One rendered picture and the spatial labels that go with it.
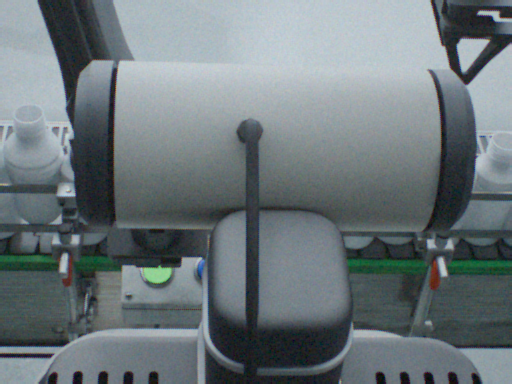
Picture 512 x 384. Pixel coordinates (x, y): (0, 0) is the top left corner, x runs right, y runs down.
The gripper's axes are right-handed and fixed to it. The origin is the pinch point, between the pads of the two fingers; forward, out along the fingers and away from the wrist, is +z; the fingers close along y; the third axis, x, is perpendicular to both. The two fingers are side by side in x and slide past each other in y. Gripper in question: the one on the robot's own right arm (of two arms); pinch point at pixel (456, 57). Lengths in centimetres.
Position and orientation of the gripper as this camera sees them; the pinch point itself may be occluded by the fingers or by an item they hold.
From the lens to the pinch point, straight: 97.2
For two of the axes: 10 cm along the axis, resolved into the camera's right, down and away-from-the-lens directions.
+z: -0.5, 7.3, 6.8
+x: -10.0, -0.1, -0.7
